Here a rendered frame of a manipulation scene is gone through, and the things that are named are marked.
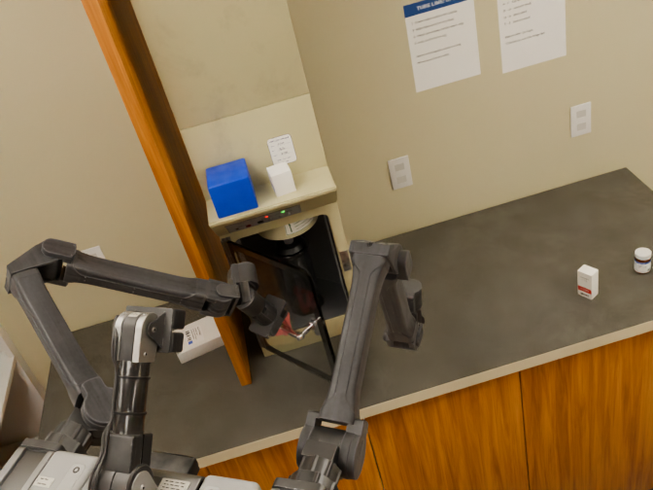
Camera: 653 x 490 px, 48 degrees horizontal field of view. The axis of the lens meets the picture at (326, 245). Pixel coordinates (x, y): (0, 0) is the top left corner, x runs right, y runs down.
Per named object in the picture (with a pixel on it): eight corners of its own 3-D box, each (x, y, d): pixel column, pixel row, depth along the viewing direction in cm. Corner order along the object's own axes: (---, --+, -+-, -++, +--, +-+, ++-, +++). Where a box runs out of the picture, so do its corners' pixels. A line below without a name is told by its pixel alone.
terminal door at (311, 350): (264, 346, 213) (224, 238, 190) (343, 386, 194) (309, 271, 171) (262, 348, 213) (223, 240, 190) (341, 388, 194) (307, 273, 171)
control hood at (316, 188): (217, 231, 190) (204, 200, 184) (335, 196, 191) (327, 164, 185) (220, 257, 180) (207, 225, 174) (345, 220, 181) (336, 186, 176)
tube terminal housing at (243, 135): (255, 305, 237) (176, 90, 192) (350, 277, 238) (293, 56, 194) (263, 357, 217) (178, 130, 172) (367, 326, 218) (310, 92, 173)
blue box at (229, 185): (216, 198, 183) (204, 168, 178) (254, 188, 184) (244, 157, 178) (219, 219, 175) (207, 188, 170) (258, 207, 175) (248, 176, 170)
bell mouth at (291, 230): (253, 213, 211) (248, 197, 208) (312, 196, 211) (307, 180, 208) (259, 247, 196) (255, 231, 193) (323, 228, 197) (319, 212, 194)
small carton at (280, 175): (272, 188, 182) (265, 167, 178) (292, 181, 182) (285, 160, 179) (277, 197, 177) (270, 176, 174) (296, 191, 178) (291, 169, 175)
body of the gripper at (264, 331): (251, 332, 181) (234, 320, 175) (271, 297, 183) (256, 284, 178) (269, 340, 177) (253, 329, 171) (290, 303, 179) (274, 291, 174)
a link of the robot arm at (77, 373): (-9, 279, 157) (-6, 250, 150) (52, 262, 165) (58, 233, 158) (86, 453, 141) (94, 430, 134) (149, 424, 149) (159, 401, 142)
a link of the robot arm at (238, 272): (207, 316, 171) (217, 296, 165) (202, 277, 178) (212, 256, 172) (255, 319, 176) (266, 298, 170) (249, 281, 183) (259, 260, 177)
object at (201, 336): (173, 341, 232) (168, 332, 230) (220, 320, 235) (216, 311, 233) (181, 364, 222) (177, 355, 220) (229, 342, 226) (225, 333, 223)
